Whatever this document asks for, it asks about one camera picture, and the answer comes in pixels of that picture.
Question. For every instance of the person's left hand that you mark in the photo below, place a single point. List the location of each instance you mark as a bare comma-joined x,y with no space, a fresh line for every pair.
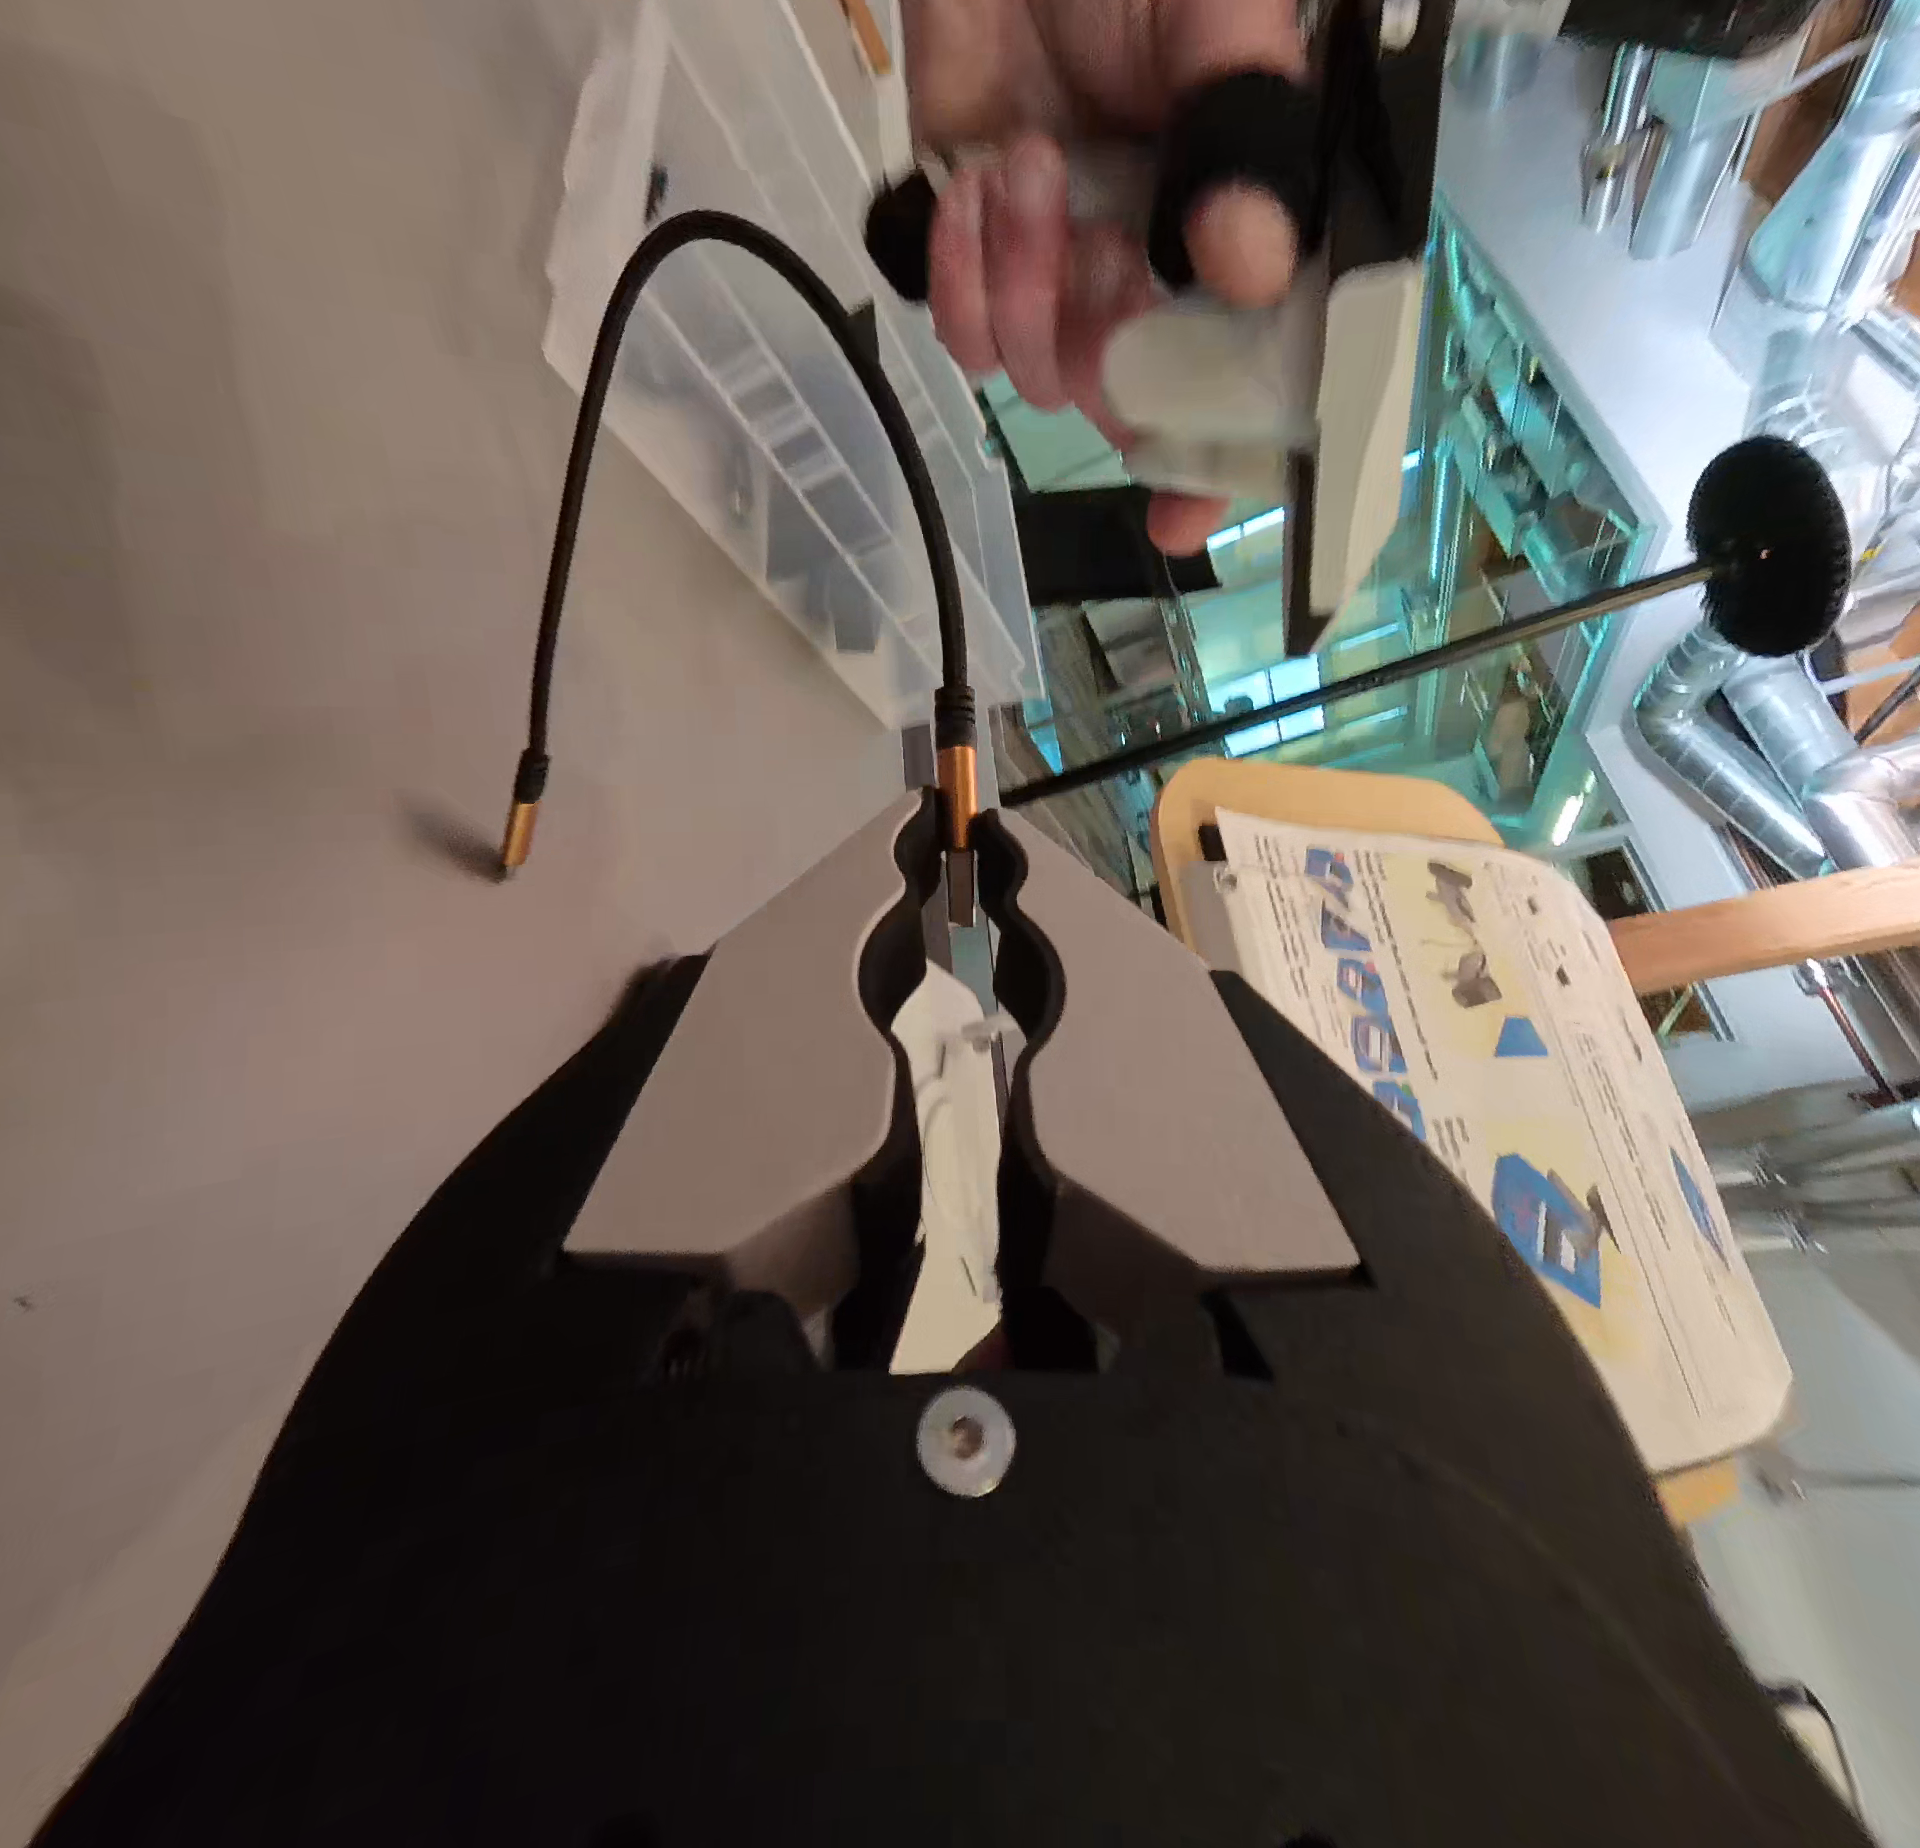
1080,51

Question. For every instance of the clear plastic organizer box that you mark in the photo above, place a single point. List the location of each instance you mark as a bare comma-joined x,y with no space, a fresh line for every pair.
751,381

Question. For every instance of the instruction sheet on stand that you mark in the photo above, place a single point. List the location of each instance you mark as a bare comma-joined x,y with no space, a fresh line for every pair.
1320,794

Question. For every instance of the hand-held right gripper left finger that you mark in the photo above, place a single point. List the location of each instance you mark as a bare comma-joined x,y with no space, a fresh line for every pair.
735,1129

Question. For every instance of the printed instruction sheet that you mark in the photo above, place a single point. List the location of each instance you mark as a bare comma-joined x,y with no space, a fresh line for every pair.
1500,1068

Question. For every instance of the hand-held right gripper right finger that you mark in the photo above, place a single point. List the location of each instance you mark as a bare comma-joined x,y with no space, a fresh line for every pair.
1185,1129

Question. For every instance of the black floor stand pole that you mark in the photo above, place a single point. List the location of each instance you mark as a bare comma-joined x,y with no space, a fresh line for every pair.
1770,543

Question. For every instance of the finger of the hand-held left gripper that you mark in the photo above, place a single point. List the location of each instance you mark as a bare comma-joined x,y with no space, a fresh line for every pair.
1365,441

